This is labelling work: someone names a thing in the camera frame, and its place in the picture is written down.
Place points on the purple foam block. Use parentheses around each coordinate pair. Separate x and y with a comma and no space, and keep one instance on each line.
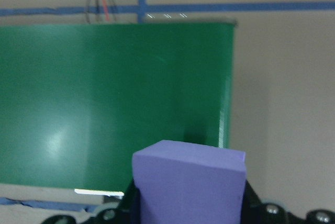
(188,187)

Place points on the green conveyor belt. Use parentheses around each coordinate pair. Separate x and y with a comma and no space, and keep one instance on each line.
(104,90)

